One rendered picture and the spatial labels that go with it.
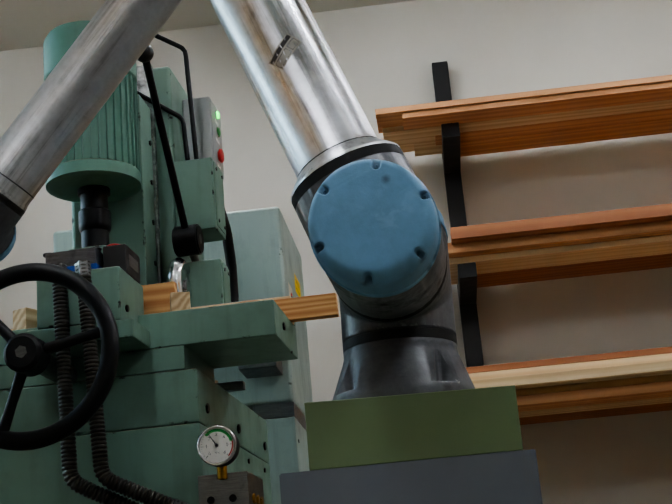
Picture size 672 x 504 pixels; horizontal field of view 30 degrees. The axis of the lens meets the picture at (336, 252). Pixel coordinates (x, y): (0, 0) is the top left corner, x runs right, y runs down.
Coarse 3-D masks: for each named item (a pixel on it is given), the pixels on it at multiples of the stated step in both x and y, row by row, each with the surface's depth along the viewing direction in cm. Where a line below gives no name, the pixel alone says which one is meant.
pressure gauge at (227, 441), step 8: (208, 432) 195; (216, 432) 195; (224, 432) 195; (232, 432) 194; (200, 440) 195; (208, 440) 195; (216, 440) 194; (224, 440) 194; (232, 440) 194; (200, 448) 194; (208, 448) 194; (216, 448) 194; (224, 448) 194; (232, 448) 194; (200, 456) 194; (208, 456) 194; (216, 456) 194; (224, 456) 193; (232, 456) 193; (216, 464) 193; (224, 464) 194; (224, 472) 195
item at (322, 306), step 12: (276, 300) 222; (288, 300) 222; (300, 300) 221; (312, 300) 221; (324, 300) 221; (336, 300) 221; (288, 312) 221; (300, 312) 221; (312, 312) 220; (324, 312) 220; (336, 312) 220
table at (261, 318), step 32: (128, 320) 198; (160, 320) 208; (192, 320) 207; (224, 320) 206; (256, 320) 205; (288, 320) 218; (0, 352) 210; (224, 352) 214; (256, 352) 216; (288, 352) 218
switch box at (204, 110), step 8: (208, 96) 266; (184, 104) 267; (200, 104) 266; (208, 104) 266; (184, 112) 266; (200, 112) 266; (208, 112) 265; (200, 120) 265; (208, 120) 265; (200, 128) 264; (208, 128) 264; (200, 136) 264; (208, 136) 264; (216, 136) 268; (192, 144) 264; (200, 144) 263; (208, 144) 263; (216, 144) 267; (192, 152) 263; (200, 152) 263; (208, 152) 263; (216, 152) 266; (216, 160) 265
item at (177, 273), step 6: (180, 258) 239; (174, 264) 236; (180, 264) 237; (186, 264) 241; (168, 270) 236; (174, 270) 235; (180, 270) 236; (186, 270) 242; (168, 276) 235; (174, 276) 235; (180, 276) 235; (186, 276) 241; (180, 282) 235; (186, 282) 239; (180, 288) 235; (186, 288) 238
